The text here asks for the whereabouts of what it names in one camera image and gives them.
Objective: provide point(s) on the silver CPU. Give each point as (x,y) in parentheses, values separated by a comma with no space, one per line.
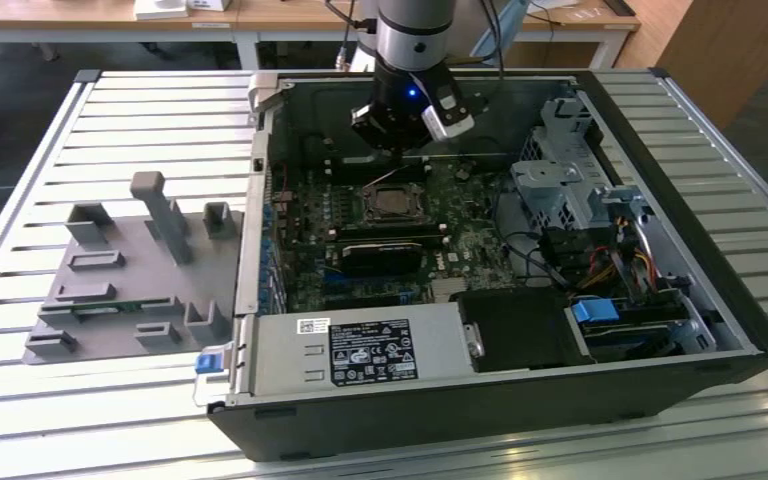
(394,201)

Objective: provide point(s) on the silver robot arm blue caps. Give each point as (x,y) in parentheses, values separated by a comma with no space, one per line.
(414,35)

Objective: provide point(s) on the silver drive cage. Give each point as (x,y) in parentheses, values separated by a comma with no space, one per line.
(558,175)

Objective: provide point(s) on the black graphics card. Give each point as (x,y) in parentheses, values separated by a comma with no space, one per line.
(384,260)

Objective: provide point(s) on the green motherboard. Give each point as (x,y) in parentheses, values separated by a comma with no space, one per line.
(478,250)

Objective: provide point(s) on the small silver heat sink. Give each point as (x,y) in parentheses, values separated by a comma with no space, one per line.
(448,289)

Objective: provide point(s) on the small white box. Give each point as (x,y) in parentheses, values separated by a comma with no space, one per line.
(210,5)

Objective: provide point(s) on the black fan shroud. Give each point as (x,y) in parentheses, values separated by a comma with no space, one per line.
(518,325)

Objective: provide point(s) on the silver power supply unit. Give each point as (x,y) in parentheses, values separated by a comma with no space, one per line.
(278,350)

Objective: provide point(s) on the blue disk carrier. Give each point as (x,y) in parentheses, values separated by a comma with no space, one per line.
(594,312)

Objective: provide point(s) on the gray parts rack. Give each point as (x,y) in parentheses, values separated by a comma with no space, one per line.
(138,280)

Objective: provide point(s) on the wooden cabinet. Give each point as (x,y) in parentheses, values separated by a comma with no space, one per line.
(725,50)

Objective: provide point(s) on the green RAM stick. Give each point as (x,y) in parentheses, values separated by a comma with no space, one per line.
(124,306)

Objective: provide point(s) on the blue case latch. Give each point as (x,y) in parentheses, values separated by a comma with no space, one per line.
(207,362)

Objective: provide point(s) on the black PC case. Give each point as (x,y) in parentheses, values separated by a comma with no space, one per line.
(424,425)

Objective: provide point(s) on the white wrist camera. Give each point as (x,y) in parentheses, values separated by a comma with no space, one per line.
(447,125)

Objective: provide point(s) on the wooden desk white frame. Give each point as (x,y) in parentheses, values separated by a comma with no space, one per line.
(58,22)

